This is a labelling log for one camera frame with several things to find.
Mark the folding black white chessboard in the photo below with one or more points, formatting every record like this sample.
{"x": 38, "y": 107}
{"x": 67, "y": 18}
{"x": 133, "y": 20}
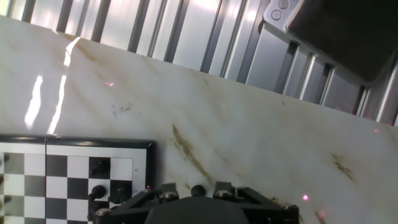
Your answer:
{"x": 77, "y": 168}

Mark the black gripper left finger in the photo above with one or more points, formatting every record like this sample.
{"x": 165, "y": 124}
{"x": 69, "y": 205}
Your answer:
{"x": 130, "y": 211}

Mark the silver digital pocket scale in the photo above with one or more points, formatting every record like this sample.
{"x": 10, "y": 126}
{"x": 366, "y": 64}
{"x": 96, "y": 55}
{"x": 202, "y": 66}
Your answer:
{"x": 342, "y": 34}

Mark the black chess pawn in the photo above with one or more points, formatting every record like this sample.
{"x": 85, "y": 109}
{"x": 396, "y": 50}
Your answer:
{"x": 97, "y": 192}
{"x": 93, "y": 214}

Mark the black chess knight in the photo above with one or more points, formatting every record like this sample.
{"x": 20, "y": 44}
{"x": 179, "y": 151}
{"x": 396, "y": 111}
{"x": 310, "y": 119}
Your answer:
{"x": 119, "y": 193}

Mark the white marble board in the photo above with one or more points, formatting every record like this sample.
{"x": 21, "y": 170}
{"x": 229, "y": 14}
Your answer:
{"x": 217, "y": 124}

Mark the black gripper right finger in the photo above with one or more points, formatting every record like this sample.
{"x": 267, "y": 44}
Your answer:
{"x": 270, "y": 211}

